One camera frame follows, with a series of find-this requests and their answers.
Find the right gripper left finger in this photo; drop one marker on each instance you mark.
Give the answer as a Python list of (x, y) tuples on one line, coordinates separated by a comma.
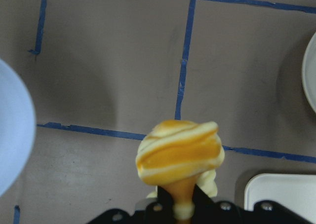
[(153, 210)]

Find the striped bread roll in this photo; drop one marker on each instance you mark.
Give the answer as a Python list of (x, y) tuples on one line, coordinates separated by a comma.
[(179, 155)]

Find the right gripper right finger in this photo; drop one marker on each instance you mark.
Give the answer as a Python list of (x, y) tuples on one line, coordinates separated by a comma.
[(208, 211)]

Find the blue plate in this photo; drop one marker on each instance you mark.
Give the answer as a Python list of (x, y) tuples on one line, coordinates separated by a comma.
[(17, 126)]

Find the white rectangular tray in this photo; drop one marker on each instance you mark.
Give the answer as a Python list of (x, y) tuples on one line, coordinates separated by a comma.
[(294, 191)]

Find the white shallow bowl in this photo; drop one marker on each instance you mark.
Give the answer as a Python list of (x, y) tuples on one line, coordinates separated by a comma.
[(308, 72)]

